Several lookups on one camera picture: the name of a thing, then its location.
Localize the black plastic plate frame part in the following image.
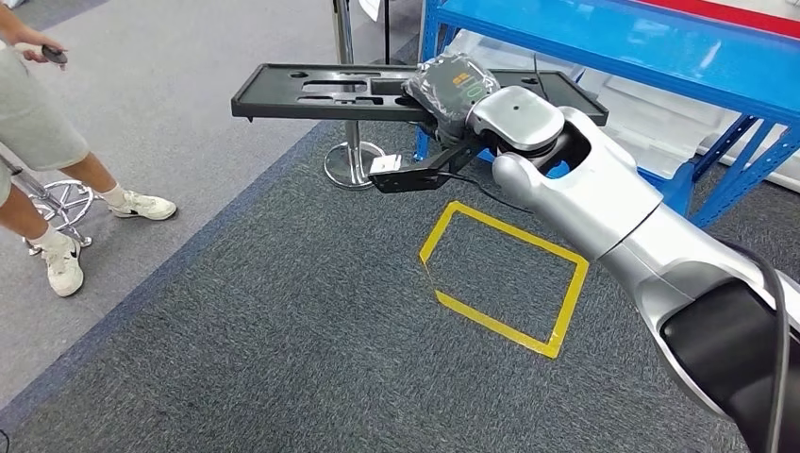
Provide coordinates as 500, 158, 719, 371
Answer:
231, 62, 609, 126

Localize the blue metal shelf rack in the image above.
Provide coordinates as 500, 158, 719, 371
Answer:
412, 0, 800, 229

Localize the chrome stool base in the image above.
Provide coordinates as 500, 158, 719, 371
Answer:
0, 153, 96, 258

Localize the person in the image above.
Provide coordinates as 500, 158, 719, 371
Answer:
0, 3, 178, 298

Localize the red barrier belt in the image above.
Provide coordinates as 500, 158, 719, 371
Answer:
634, 0, 800, 40

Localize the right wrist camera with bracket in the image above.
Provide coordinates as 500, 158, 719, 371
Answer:
367, 140, 486, 193

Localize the chrome stanchion post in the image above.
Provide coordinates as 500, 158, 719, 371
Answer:
324, 0, 387, 190

